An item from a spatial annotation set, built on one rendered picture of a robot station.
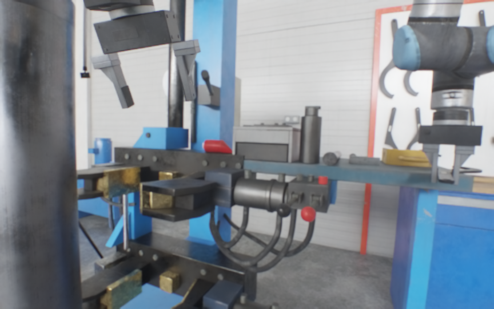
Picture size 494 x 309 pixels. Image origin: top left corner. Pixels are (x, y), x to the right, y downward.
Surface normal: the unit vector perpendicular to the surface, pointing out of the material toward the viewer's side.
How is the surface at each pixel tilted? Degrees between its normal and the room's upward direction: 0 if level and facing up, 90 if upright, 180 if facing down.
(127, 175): 90
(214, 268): 90
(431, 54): 121
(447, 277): 90
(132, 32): 114
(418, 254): 90
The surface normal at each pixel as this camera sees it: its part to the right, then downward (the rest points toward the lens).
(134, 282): 0.92, 0.06
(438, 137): -0.61, 0.04
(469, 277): -0.40, 0.06
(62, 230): 0.98, 0.04
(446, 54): -0.14, 0.57
